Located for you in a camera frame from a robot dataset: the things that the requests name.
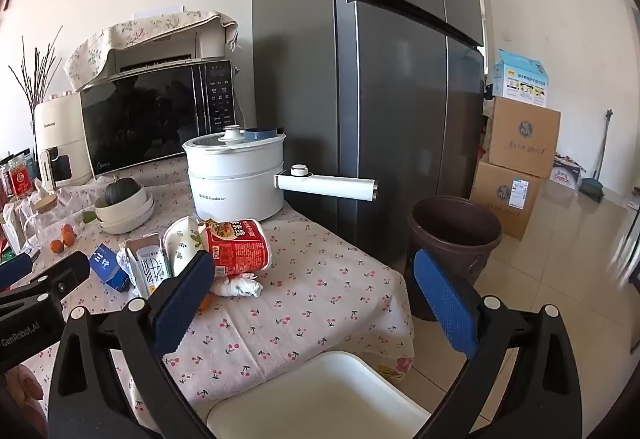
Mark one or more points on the floral tissue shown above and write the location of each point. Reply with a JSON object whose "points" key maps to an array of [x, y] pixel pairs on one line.
{"points": [[235, 286]]}

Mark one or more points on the bare decorative twigs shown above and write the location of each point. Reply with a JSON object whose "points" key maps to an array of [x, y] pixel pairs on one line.
{"points": [[35, 79]]}

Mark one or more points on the cardboard box with white label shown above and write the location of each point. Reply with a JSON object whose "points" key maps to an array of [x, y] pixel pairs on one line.
{"points": [[500, 204]]}

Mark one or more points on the stack of cream bowls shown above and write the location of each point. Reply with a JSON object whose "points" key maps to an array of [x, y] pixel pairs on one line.
{"points": [[125, 219]]}

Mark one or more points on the white tissue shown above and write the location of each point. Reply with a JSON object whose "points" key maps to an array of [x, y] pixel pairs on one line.
{"points": [[126, 261]]}

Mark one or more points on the brown plastic bin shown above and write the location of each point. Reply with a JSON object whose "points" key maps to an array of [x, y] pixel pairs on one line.
{"points": [[450, 234]]}

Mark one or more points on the white paper box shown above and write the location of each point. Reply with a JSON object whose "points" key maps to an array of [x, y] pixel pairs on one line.
{"points": [[150, 269]]}

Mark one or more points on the green broom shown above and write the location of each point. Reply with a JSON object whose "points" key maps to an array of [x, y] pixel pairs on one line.
{"points": [[592, 186]]}

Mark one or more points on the blue and white carton box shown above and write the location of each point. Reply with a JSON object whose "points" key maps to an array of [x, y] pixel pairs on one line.
{"points": [[520, 79]]}

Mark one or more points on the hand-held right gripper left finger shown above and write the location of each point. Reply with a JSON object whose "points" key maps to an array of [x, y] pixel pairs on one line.
{"points": [[182, 301]]}

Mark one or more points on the orange peel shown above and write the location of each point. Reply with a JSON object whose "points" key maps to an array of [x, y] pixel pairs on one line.
{"points": [[205, 303]]}

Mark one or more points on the person's left hand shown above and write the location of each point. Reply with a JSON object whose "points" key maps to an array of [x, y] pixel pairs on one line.
{"points": [[25, 386]]}

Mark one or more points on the floral cloth cover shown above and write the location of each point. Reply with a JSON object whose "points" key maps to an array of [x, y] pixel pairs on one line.
{"points": [[150, 24]]}

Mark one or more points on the dark green squash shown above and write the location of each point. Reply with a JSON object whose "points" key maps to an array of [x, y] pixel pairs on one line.
{"points": [[122, 191]]}

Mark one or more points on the cream air fryer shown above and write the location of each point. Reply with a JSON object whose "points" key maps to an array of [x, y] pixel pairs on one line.
{"points": [[60, 129]]}

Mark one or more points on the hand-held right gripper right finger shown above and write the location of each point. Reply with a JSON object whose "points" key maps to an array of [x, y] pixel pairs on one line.
{"points": [[447, 306]]}

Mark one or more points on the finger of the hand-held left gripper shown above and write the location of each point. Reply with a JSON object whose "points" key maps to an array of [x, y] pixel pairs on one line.
{"points": [[14, 270], [57, 276]]}

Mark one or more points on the white electric cooking pot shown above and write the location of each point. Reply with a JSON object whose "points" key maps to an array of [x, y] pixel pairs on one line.
{"points": [[235, 184]]}

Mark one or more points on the grey refrigerator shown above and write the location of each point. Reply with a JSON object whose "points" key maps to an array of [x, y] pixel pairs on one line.
{"points": [[390, 94]]}

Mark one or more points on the red labelled jar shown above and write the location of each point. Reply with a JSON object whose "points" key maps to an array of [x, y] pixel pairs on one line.
{"points": [[17, 179]]}

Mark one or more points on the floral plastic table cover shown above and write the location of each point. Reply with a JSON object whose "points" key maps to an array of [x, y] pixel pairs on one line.
{"points": [[400, 365]]}

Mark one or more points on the white plastic bin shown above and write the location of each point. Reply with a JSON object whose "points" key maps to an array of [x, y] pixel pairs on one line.
{"points": [[310, 399]]}

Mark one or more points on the glass jar with wooden lid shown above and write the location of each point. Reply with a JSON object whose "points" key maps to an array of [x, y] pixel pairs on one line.
{"points": [[42, 224]]}

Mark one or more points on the blue booklet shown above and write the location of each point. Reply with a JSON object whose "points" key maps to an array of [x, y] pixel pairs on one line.
{"points": [[260, 134]]}

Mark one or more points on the red instant noodle cup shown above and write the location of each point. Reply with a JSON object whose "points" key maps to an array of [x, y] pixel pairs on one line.
{"points": [[240, 249]]}

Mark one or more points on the black microwave oven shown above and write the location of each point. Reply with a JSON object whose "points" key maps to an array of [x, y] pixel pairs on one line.
{"points": [[145, 119]]}

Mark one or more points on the cherry print tablecloth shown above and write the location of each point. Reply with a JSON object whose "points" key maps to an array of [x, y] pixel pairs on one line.
{"points": [[310, 279]]}

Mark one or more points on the blue milk carton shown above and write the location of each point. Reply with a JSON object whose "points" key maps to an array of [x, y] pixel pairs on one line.
{"points": [[106, 269]]}

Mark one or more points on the tangerine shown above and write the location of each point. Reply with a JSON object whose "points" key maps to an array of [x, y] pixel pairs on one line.
{"points": [[67, 233], [56, 245]]}

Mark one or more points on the large cardboard box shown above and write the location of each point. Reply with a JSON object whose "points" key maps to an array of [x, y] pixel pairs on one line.
{"points": [[525, 134]]}

